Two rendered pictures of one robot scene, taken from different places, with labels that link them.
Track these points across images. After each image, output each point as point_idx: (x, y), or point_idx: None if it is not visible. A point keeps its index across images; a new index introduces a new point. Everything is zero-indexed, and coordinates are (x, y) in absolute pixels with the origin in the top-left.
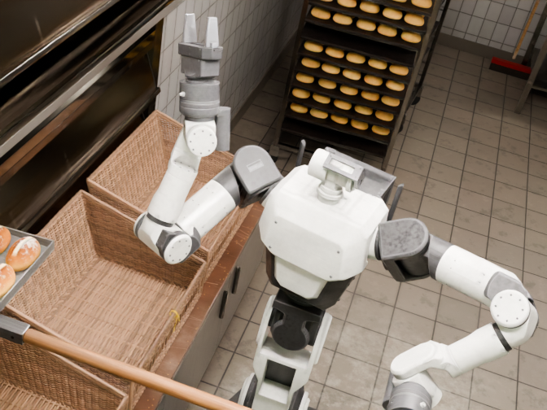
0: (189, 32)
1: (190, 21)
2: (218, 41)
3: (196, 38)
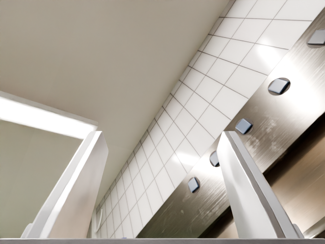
0: (237, 202)
1: (226, 160)
2: (41, 208)
3: (267, 218)
